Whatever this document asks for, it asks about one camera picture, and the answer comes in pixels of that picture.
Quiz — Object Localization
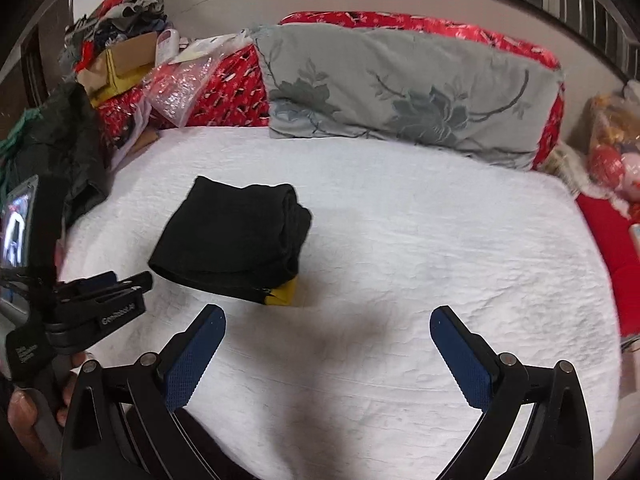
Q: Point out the white plastic bag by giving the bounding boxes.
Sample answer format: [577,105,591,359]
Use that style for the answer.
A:
[170,30,257,67]

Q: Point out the red printed blanket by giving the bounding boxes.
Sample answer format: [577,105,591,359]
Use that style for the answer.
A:
[97,9,640,341]

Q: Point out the black bag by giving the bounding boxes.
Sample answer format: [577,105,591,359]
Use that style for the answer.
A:
[12,80,112,228]

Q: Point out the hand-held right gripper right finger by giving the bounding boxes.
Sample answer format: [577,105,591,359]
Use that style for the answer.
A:
[430,306,596,480]

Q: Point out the white quilted bedspread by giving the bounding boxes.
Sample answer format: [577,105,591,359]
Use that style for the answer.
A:
[54,125,627,480]

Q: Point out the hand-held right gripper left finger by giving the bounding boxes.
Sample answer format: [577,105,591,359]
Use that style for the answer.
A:
[60,304,227,480]

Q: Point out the black pants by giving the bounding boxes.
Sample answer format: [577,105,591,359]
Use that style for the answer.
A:
[147,176,314,308]

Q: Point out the pile of mixed clothes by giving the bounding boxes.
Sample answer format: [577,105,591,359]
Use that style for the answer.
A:
[59,0,174,71]

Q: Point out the grey floral pillow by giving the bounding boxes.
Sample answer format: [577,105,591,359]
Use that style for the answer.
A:
[250,24,567,172]

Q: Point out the clear bag of toys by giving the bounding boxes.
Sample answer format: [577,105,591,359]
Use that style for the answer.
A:
[584,79,640,223]

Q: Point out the clear bubble plastic bag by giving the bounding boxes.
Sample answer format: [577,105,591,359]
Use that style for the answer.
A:
[144,54,222,129]

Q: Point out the person's left hand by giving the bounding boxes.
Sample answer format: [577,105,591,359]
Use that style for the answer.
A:
[6,351,90,463]

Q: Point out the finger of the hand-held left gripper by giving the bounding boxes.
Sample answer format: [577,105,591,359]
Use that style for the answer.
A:
[90,271,154,307]
[62,271,121,295]

